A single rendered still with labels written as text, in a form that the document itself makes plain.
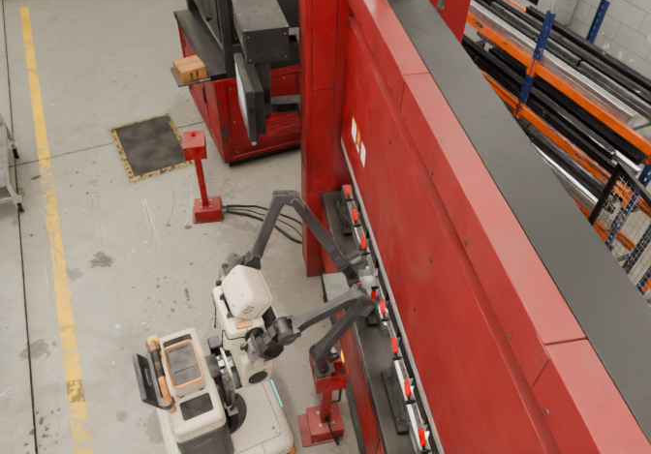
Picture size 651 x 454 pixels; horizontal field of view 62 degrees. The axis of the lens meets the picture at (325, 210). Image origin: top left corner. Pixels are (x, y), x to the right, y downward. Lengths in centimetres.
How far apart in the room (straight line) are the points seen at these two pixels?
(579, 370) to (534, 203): 48
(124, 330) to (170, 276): 53
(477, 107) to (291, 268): 268
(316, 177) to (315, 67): 78
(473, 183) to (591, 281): 39
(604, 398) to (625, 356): 12
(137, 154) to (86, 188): 57
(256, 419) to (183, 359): 70
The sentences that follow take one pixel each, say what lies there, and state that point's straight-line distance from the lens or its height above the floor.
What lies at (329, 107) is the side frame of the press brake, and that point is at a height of 153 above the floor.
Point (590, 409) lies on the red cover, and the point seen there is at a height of 230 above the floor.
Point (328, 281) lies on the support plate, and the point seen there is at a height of 100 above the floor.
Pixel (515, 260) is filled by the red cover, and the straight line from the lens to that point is 135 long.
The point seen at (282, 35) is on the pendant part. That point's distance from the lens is 301.
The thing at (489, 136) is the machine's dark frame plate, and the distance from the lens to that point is 170.
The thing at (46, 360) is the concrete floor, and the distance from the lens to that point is 414.
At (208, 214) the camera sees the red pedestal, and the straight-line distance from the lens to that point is 454.
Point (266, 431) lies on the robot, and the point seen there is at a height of 28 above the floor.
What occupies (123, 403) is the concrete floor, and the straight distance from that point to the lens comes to 380.
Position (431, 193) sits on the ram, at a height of 206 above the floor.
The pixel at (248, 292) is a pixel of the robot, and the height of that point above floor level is 139.
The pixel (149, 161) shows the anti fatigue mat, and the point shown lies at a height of 1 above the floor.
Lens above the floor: 327
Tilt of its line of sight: 45 degrees down
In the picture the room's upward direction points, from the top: 2 degrees clockwise
